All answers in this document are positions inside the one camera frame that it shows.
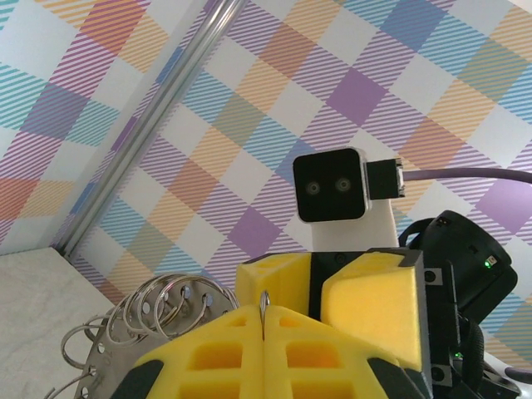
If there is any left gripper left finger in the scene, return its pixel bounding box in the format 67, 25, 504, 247
111, 304, 266, 399

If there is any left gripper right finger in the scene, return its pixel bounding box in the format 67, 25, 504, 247
264, 306, 431, 399

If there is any aluminium corner post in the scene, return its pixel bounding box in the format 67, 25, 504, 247
57, 0, 250, 257

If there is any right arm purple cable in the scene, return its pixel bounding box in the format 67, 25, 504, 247
365, 157, 532, 200

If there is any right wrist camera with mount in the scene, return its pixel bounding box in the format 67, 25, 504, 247
293, 147, 397, 254

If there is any metal band with key rings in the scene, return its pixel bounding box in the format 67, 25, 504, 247
49, 272, 272, 399

